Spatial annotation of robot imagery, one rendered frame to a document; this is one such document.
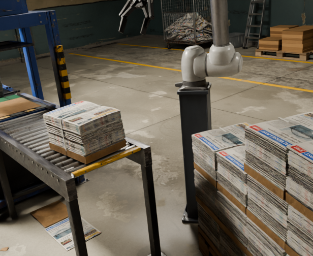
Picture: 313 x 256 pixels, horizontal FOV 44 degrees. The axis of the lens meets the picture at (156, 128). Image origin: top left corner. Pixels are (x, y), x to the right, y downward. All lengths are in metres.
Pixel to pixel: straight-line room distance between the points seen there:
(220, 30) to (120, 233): 1.58
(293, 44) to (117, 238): 6.22
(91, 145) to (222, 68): 0.95
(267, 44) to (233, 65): 6.15
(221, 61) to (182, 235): 1.24
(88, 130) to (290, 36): 6.62
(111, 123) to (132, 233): 1.03
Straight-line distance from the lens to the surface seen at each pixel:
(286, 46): 8.34
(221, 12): 2.39
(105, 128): 2.12
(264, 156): 1.64
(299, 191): 1.51
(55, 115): 2.25
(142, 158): 2.25
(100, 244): 2.85
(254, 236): 1.91
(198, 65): 2.49
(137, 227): 2.94
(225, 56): 2.43
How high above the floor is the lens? 1.68
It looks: 21 degrees down
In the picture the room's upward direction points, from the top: 6 degrees counter-clockwise
